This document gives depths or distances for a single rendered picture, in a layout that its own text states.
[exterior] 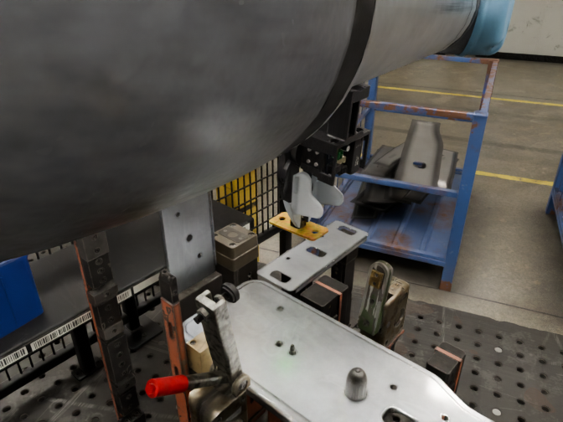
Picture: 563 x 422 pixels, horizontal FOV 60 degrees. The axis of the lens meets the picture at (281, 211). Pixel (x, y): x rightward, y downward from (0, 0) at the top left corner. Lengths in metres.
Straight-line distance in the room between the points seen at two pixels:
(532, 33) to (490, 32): 7.92
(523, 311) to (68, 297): 2.21
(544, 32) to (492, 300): 6.05
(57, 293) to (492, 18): 0.85
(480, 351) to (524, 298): 1.47
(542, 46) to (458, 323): 7.16
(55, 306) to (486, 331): 1.04
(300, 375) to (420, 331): 0.62
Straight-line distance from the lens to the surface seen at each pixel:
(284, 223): 0.70
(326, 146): 0.57
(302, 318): 0.92
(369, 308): 0.90
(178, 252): 0.94
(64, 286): 1.02
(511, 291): 2.84
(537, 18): 8.30
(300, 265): 1.04
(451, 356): 0.91
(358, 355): 0.86
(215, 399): 0.73
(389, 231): 2.82
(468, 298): 2.71
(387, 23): 0.18
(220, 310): 0.62
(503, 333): 1.45
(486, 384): 1.30
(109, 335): 0.96
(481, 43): 0.41
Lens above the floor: 1.61
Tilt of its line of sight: 29 degrees down
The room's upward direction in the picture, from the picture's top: straight up
